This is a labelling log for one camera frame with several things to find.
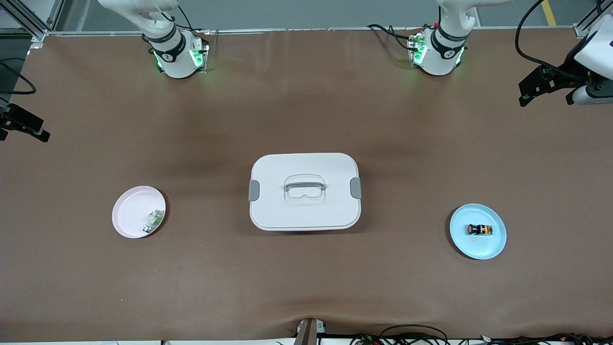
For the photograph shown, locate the white lidded storage box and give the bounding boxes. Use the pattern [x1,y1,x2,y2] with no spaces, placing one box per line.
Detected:
[248,153,363,232]

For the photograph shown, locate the pink round plate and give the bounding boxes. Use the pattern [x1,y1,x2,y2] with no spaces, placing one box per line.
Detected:
[112,185,167,239]

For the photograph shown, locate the light blue round plate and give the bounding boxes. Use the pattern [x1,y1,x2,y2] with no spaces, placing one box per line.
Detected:
[449,203,507,260]

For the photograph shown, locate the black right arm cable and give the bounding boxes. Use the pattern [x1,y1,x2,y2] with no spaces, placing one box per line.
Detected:
[0,58,37,94]

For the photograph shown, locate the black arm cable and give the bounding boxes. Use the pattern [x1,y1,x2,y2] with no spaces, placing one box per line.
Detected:
[0,58,37,94]
[514,0,613,69]

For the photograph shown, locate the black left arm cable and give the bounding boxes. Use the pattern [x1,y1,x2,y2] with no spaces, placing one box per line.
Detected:
[514,0,613,69]

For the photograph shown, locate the aluminium frame profile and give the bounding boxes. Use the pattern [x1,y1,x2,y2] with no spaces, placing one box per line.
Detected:
[0,0,65,44]
[573,0,613,39]

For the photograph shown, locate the black base power cable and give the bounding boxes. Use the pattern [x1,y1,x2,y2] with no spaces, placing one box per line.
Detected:
[367,23,417,52]

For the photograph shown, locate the green and white switch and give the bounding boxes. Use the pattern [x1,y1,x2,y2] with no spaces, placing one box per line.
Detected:
[143,209,166,234]

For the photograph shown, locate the black cable bundle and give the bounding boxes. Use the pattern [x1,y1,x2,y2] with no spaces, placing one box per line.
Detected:
[479,333,613,345]

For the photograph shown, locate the black looped cable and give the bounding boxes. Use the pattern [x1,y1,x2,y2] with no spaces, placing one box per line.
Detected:
[380,324,449,345]

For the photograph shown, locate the brown camera post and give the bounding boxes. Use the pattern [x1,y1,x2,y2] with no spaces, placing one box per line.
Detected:
[293,318,327,345]

